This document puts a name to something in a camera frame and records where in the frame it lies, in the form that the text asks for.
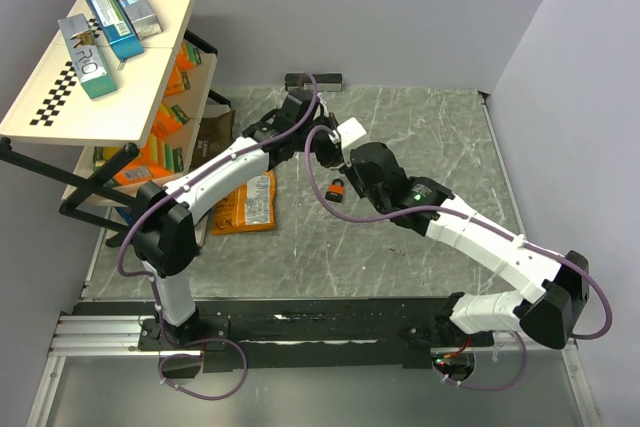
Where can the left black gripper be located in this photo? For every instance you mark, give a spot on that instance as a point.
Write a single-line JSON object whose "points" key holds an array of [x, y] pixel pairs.
{"points": [[329, 121]]}

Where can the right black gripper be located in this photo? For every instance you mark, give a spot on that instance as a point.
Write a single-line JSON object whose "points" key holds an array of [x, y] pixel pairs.
{"points": [[348, 170]]}

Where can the orange black padlock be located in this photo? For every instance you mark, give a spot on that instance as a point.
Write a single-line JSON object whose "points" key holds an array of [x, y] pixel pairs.
{"points": [[335, 191]]}

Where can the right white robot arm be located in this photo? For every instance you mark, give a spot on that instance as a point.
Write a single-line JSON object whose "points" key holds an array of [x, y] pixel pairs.
{"points": [[549, 290]]}

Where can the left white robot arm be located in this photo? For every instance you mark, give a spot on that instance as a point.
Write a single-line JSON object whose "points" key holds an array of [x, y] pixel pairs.
{"points": [[163, 232]]}

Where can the black rectangular box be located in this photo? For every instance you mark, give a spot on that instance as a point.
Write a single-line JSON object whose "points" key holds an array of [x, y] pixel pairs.
{"points": [[322, 82]]}

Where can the brown coffee bag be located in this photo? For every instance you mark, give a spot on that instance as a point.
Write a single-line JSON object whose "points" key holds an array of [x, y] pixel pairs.
{"points": [[215, 135]]}

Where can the orange snack bag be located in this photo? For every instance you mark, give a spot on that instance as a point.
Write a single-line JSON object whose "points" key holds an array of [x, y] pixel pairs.
{"points": [[249, 208]]}

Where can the orange boxes on shelf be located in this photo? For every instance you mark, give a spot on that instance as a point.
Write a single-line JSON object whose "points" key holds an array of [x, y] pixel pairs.
{"points": [[158, 158]]}

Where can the beige folding shelf rack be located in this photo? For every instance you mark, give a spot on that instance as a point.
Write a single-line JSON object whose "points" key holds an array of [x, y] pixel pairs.
{"points": [[115, 101]]}

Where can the blue carton box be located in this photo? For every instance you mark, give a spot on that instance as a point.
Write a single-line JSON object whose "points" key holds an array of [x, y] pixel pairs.
{"points": [[116, 27]]}

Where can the silver box near back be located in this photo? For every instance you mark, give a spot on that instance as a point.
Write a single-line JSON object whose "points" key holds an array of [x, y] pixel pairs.
{"points": [[142, 17]]}

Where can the silver teal box front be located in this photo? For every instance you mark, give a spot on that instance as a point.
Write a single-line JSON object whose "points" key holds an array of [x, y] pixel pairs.
{"points": [[87, 60]]}

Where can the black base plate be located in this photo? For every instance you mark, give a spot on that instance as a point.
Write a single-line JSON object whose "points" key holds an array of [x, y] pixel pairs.
{"points": [[322, 332]]}

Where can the aluminium rail frame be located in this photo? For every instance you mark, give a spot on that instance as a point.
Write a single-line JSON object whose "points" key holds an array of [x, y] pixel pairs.
{"points": [[95, 375]]}

